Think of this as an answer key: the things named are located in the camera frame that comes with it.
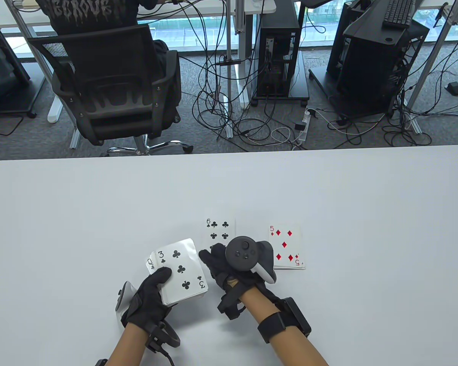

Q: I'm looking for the black right forearm battery pack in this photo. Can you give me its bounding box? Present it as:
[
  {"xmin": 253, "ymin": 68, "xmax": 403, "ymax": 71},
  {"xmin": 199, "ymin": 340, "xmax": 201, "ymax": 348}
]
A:
[{"xmin": 279, "ymin": 297, "xmax": 312, "ymax": 338}]

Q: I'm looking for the person's left hand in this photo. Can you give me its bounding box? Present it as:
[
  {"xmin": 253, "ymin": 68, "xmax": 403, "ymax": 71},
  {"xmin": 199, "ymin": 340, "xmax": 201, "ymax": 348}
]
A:
[{"xmin": 121, "ymin": 267, "xmax": 173, "ymax": 336}]

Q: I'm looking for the grey right hand controller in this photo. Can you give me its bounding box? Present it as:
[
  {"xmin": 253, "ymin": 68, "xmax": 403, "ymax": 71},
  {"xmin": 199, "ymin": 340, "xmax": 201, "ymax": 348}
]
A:
[{"xmin": 224, "ymin": 236, "xmax": 277, "ymax": 284}]

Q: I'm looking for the grey hand controller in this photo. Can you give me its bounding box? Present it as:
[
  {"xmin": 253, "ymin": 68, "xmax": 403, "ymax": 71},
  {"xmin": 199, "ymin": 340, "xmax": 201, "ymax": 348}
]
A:
[
  {"xmin": 224, "ymin": 236, "xmax": 277, "ymax": 284},
  {"xmin": 115, "ymin": 281, "xmax": 181, "ymax": 349}
]

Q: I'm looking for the black right wrist strap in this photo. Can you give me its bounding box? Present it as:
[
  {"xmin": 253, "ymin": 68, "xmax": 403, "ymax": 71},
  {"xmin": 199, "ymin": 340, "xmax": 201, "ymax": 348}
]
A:
[{"xmin": 257, "ymin": 313, "xmax": 290, "ymax": 344}]

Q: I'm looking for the person's left forearm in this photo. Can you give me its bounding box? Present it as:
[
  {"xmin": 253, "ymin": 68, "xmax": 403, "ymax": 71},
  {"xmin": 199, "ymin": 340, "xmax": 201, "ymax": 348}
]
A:
[{"xmin": 108, "ymin": 326, "xmax": 149, "ymax": 366}]

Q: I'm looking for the pile of clubs cards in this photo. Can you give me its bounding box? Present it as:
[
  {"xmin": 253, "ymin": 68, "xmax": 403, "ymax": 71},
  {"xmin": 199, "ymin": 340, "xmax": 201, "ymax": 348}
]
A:
[{"xmin": 204, "ymin": 218, "xmax": 236, "ymax": 262}]

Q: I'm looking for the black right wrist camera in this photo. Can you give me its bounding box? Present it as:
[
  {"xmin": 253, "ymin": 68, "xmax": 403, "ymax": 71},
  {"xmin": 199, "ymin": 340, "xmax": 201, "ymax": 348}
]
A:
[{"xmin": 218, "ymin": 280, "xmax": 247, "ymax": 320}]

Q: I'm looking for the white floor cable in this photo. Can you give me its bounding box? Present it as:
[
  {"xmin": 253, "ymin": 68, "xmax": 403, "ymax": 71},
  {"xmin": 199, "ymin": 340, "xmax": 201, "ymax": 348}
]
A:
[{"xmin": 270, "ymin": 127, "xmax": 303, "ymax": 146}]

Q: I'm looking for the white power strip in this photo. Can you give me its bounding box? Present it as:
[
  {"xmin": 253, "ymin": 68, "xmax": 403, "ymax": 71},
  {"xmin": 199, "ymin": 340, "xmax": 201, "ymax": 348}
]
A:
[{"xmin": 296, "ymin": 108, "xmax": 316, "ymax": 142}]

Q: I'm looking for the grey left hand controller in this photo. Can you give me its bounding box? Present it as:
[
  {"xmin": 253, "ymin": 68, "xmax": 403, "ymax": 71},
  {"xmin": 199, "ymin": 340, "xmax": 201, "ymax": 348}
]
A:
[{"xmin": 115, "ymin": 281, "xmax": 181, "ymax": 349}]

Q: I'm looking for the black computer tower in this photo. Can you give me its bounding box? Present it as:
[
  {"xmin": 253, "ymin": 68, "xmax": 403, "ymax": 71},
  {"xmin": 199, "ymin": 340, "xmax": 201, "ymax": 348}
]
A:
[{"xmin": 256, "ymin": 0, "xmax": 301, "ymax": 96}]

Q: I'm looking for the black keyboard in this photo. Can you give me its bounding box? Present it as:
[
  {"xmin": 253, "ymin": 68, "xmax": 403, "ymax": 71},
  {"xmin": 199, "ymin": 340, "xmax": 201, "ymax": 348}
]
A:
[{"xmin": 382, "ymin": 0, "xmax": 416, "ymax": 29}]

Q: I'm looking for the tangle of black floor cables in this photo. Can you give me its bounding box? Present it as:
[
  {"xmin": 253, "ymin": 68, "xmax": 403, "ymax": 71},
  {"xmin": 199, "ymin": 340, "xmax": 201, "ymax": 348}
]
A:
[
  {"xmin": 382, "ymin": 38, "xmax": 458, "ymax": 147},
  {"xmin": 192, "ymin": 0, "xmax": 310, "ymax": 147}
]

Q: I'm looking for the deck of playing cards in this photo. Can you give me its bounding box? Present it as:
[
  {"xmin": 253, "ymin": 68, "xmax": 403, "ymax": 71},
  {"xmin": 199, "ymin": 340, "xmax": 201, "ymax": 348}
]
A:
[{"xmin": 146, "ymin": 238, "xmax": 208, "ymax": 307}]

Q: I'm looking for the black equipment stand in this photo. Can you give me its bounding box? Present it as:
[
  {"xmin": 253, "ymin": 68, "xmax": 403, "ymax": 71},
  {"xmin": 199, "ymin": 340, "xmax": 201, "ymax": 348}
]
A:
[{"xmin": 326, "ymin": 0, "xmax": 430, "ymax": 119}]

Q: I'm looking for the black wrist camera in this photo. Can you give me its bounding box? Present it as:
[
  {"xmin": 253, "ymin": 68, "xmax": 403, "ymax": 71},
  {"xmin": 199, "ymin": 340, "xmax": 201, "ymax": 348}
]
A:
[
  {"xmin": 145, "ymin": 330, "xmax": 174, "ymax": 366},
  {"xmin": 218, "ymin": 280, "xmax": 247, "ymax": 320}
]

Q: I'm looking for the person's right hand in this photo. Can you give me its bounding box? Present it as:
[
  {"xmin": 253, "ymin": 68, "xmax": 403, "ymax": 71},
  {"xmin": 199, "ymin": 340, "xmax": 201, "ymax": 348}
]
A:
[{"xmin": 198, "ymin": 244, "xmax": 269, "ymax": 294}]

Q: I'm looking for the black mesh office chair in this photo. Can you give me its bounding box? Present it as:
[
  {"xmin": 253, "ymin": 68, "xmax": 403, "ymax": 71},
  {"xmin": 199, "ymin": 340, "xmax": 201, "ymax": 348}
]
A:
[{"xmin": 27, "ymin": 24, "xmax": 194, "ymax": 157}]

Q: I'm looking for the pile of diamonds cards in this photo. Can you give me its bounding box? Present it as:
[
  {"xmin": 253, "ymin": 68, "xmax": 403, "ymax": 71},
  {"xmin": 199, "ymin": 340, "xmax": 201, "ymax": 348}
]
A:
[{"xmin": 268, "ymin": 224, "xmax": 306, "ymax": 270}]

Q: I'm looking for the black rolling cabinet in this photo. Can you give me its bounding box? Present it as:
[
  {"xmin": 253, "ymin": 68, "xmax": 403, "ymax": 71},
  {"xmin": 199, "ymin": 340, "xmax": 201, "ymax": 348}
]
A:
[{"xmin": 0, "ymin": 23, "xmax": 39, "ymax": 119}]

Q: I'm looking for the person's right forearm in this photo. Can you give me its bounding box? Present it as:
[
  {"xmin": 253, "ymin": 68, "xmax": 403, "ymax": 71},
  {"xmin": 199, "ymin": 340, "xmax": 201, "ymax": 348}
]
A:
[{"xmin": 242, "ymin": 286, "xmax": 329, "ymax": 366}]

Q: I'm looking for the aluminium desk frame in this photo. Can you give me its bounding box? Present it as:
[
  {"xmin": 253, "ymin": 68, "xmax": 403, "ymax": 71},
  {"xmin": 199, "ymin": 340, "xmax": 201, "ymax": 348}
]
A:
[{"xmin": 405, "ymin": 0, "xmax": 458, "ymax": 134}]

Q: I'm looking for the black tower cart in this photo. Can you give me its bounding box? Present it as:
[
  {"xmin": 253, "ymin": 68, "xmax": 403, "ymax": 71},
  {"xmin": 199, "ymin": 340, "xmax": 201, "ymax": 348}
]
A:
[{"xmin": 251, "ymin": 51, "xmax": 310, "ymax": 107}]

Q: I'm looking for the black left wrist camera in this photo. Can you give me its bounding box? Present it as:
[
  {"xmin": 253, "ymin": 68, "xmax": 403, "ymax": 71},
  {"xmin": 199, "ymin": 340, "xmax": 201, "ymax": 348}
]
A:
[{"xmin": 145, "ymin": 330, "xmax": 174, "ymax": 366}]

